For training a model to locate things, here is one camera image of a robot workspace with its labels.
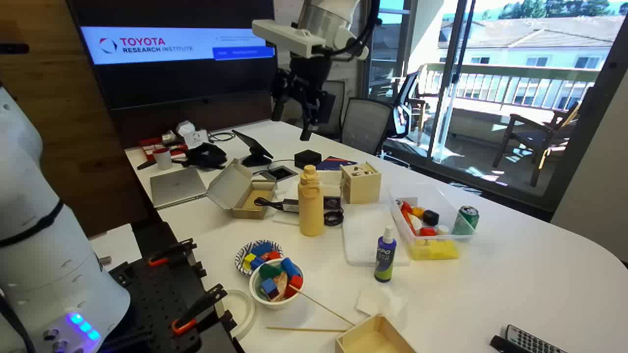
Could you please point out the white cutting board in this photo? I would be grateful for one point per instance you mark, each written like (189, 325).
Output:
(361, 229)

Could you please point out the wooden stick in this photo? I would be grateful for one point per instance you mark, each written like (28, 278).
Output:
(330, 311)
(306, 331)

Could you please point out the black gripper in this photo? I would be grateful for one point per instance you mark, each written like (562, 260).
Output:
(302, 82)

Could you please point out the white paper napkin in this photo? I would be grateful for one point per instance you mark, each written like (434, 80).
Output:
(383, 299)

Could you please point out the open beige box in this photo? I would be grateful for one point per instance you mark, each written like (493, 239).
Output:
(236, 192)

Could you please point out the outdoor wooden chair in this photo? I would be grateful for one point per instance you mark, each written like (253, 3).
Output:
(542, 139)

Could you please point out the wall monitor screen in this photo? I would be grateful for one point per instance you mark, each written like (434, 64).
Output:
(161, 52)

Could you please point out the wooden tray box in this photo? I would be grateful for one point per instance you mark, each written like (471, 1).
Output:
(373, 337)

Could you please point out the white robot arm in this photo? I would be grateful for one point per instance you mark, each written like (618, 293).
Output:
(55, 293)

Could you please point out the black remote control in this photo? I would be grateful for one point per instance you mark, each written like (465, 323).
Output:
(516, 341)

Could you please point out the blue paint bottle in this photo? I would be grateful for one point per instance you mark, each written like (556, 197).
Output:
(385, 256)

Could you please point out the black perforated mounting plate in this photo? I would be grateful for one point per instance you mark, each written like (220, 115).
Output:
(161, 295)

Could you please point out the beige plastic bottle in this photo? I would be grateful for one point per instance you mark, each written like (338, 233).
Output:
(310, 203)

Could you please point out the wooden block with holes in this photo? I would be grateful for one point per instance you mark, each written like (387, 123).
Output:
(359, 184)

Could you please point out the green soda can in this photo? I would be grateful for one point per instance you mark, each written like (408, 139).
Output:
(465, 223)

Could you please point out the patterned bowl of blocks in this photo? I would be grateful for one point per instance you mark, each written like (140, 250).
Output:
(255, 254)

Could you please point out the black tape roll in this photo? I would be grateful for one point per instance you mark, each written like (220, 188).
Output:
(332, 217)

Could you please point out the silver laptop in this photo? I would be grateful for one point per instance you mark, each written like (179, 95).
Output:
(175, 188)

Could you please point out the small black box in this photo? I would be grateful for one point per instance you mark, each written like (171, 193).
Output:
(306, 158)

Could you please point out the clear plastic toy bin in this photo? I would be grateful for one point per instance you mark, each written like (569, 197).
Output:
(424, 221)

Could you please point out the grey office chair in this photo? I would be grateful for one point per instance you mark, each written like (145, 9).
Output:
(365, 125)

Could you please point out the black cloth bundle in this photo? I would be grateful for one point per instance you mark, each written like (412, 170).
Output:
(206, 158)

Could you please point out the black tablet stand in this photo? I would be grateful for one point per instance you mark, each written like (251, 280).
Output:
(257, 154)

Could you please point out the white bowl of blocks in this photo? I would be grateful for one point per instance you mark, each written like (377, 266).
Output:
(277, 284)

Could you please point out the black clamp orange tip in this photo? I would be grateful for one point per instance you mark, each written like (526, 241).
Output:
(167, 256)

